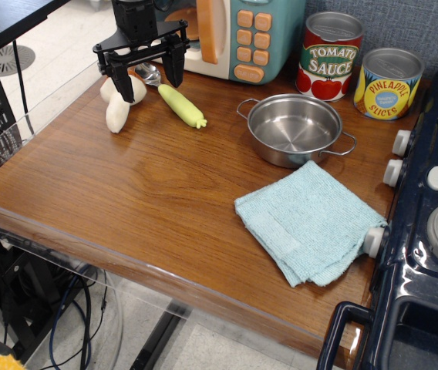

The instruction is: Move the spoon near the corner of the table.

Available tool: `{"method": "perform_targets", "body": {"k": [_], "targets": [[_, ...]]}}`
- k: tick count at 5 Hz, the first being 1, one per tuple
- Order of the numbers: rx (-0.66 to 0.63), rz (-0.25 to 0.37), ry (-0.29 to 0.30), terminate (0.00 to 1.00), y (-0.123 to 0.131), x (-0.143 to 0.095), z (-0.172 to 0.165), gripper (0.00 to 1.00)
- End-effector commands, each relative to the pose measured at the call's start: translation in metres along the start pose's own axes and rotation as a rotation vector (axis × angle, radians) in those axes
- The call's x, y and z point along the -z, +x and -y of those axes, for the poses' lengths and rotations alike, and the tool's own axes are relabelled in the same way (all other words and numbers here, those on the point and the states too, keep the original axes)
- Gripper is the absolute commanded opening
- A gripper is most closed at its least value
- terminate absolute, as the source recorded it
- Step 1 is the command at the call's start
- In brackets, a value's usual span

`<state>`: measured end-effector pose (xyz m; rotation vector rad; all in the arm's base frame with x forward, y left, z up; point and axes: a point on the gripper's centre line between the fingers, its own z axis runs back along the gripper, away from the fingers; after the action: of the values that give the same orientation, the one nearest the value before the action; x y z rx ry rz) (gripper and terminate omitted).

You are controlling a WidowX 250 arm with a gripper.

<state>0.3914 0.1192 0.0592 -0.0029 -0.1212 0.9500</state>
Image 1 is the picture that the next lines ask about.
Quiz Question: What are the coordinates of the teal toy microwave oven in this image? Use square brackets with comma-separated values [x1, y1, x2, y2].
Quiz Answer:
[155, 0, 305, 85]

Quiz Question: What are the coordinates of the light blue folded cloth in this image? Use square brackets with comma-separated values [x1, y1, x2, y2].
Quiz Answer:
[234, 161, 386, 288]

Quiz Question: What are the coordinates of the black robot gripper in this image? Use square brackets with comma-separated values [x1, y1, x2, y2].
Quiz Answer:
[93, 1, 189, 103]

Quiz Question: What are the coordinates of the small stainless steel pot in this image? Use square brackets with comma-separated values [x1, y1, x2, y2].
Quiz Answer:
[237, 93, 357, 169]

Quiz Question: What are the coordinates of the dark blue toy stove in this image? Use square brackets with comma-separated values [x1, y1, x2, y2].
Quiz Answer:
[317, 71, 438, 369]

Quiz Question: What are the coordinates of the plush white mushroom toy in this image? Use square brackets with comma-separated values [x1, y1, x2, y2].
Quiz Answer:
[99, 71, 147, 133]

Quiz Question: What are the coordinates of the tomato sauce can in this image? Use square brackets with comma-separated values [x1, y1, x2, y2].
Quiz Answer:
[296, 12, 364, 102]

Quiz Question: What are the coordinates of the spoon with green handle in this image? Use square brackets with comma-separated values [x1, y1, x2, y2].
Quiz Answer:
[134, 63, 207, 129]

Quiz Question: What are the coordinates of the pineapple slices can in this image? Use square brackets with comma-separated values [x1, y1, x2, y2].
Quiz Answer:
[353, 48, 425, 121]

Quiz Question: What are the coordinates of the blue cable under table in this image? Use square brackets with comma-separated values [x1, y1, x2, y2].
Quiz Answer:
[48, 269, 106, 370]

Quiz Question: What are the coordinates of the black cable under table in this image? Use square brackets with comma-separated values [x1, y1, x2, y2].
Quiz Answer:
[41, 269, 108, 370]

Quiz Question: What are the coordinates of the clear acrylic table guard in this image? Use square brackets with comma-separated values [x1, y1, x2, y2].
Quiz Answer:
[0, 38, 193, 321]

